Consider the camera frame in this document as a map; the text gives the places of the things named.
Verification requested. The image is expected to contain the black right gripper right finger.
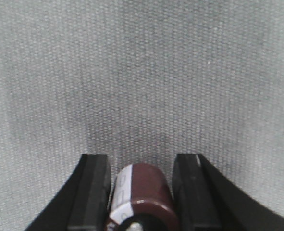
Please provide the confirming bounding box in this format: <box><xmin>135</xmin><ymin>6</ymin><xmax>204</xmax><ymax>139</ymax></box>
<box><xmin>172</xmin><ymin>154</ymin><xmax>284</xmax><ymax>231</ymax></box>

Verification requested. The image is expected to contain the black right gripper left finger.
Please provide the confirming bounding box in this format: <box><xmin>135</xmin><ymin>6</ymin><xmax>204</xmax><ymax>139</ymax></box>
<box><xmin>27</xmin><ymin>154</ymin><xmax>111</xmax><ymax>231</ymax></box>

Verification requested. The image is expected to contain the dark brown cylindrical capacitor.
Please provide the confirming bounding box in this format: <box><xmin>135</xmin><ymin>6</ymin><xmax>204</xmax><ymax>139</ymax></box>
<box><xmin>104</xmin><ymin>163</ymin><xmax>180</xmax><ymax>231</ymax></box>

